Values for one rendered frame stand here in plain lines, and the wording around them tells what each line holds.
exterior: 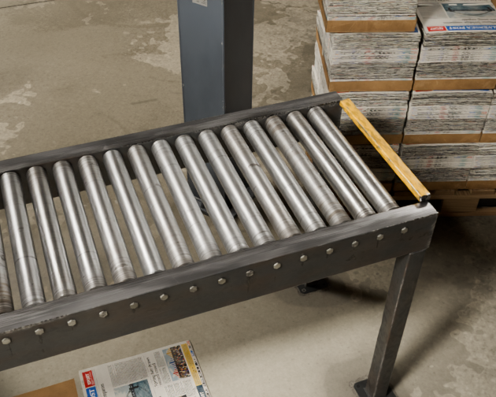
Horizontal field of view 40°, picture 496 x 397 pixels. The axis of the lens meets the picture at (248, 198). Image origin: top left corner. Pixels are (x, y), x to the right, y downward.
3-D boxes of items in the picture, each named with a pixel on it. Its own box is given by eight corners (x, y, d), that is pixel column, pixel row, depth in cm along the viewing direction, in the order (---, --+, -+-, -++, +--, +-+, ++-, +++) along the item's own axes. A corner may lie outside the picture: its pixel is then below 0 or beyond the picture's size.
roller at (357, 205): (290, 105, 193) (280, 119, 195) (372, 214, 161) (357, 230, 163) (303, 112, 196) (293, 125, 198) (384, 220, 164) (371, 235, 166)
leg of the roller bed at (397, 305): (379, 383, 221) (417, 233, 175) (387, 398, 217) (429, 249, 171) (362, 388, 219) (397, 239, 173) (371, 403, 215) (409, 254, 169)
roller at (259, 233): (196, 128, 186) (195, 142, 189) (260, 246, 154) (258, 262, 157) (213, 125, 187) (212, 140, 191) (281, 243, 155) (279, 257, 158)
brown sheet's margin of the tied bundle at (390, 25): (319, 8, 230) (320, -5, 227) (404, 7, 231) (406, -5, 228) (325, 32, 218) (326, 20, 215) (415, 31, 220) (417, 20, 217)
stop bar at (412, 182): (349, 102, 196) (349, 97, 195) (431, 199, 166) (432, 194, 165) (338, 105, 195) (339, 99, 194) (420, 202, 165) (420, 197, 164)
